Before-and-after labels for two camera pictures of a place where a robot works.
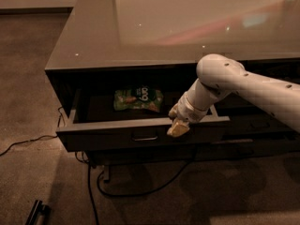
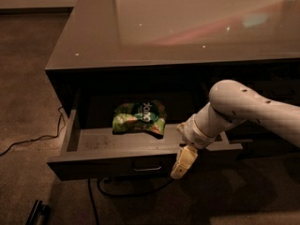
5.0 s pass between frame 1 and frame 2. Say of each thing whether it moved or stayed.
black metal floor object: stayed
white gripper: moved
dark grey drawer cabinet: stayed
